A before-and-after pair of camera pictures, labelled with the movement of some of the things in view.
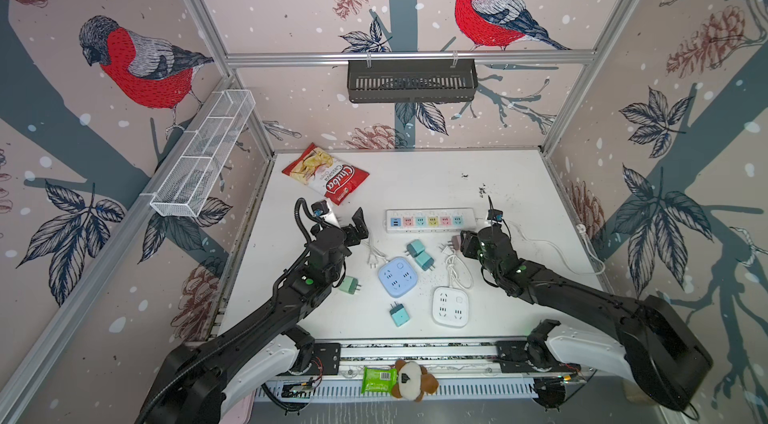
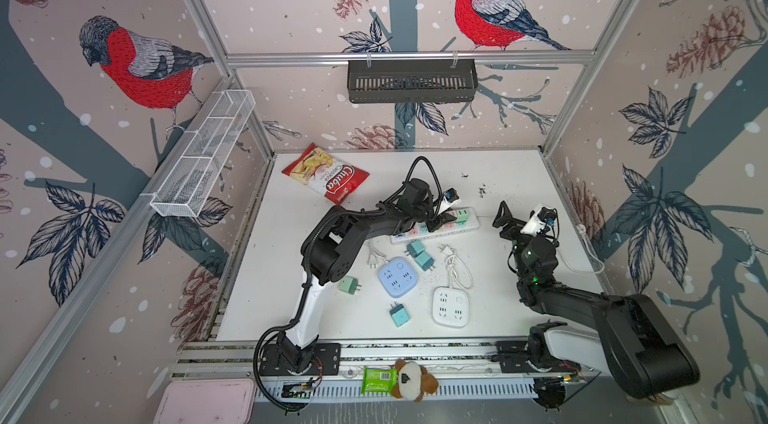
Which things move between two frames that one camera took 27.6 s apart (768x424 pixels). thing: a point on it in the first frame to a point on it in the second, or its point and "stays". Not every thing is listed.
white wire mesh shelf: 180,194 stays
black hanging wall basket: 411,80 stays
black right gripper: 469,241 to 509,221
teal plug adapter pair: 414,248 stays
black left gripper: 359,224 to 439,220
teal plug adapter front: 399,314 stays
